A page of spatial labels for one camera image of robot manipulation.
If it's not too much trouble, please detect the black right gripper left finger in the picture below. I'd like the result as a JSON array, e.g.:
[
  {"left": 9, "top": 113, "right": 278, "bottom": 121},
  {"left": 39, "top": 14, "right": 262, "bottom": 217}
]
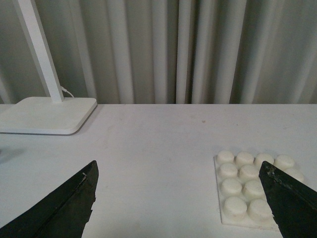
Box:
[{"left": 0, "top": 161, "right": 98, "bottom": 238}]

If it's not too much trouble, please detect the grey pleated curtain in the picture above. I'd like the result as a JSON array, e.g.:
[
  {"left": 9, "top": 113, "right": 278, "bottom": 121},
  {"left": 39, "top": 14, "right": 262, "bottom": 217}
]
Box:
[{"left": 0, "top": 0, "right": 317, "bottom": 105}]

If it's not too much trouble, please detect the white desk lamp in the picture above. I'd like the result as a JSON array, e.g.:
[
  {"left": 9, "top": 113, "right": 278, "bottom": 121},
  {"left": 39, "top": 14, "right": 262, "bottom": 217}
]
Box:
[{"left": 0, "top": 0, "right": 97, "bottom": 135}]

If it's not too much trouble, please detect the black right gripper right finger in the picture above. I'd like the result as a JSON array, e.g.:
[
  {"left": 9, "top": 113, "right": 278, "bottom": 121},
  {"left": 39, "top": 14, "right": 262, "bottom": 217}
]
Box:
[{"left": 259, "top": 161, "right": 317, "bottom": 238}]

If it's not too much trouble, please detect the white studded base plate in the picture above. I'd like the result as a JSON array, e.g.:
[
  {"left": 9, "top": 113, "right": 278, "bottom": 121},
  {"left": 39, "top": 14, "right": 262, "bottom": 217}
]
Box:
[{"left": 214, "top": 150, "right": 305, "bottom": 231}]

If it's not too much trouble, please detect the white lamp cable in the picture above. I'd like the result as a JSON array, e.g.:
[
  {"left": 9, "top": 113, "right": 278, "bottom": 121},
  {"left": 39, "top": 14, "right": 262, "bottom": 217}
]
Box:
[{"left": 60, "top": 85, "right": 75, "bottom": 98}]

